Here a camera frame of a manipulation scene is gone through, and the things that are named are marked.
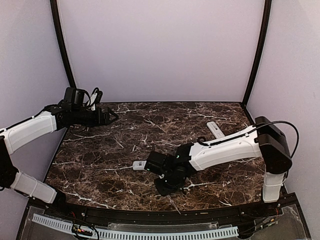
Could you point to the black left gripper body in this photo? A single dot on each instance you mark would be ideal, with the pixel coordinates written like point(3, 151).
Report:
point(98, 121)

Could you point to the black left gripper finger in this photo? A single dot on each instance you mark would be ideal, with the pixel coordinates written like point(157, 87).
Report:
point(110, 121)
point(111, 114)

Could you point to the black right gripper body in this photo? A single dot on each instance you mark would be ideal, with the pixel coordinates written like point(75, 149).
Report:
point(170, 184)

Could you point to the screwdriver with clear handle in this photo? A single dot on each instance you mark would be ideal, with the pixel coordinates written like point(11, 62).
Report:
point(173, 204)

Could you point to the white remote control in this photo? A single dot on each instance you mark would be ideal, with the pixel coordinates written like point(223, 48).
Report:
point(216, 131)
point(139, 165)

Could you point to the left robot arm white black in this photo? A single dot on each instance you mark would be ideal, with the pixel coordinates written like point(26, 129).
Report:
point(35, 137)

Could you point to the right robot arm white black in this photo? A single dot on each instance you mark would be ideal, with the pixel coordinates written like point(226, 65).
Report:
point(262, 139)

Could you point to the black front table rail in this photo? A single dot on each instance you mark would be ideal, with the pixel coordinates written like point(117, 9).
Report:
point(240, 214)

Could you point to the white slotted cable duct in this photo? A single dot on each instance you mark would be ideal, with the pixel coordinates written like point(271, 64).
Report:
point(119, 231)

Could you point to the black left frame post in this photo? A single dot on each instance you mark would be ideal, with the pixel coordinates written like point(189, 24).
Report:
point(65, 52)

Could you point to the black frame post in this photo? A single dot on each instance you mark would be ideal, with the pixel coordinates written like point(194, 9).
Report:
point(258, 53)
point(65, 52)

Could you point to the black right frame post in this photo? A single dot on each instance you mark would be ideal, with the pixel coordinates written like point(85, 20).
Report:
point(258, 53)

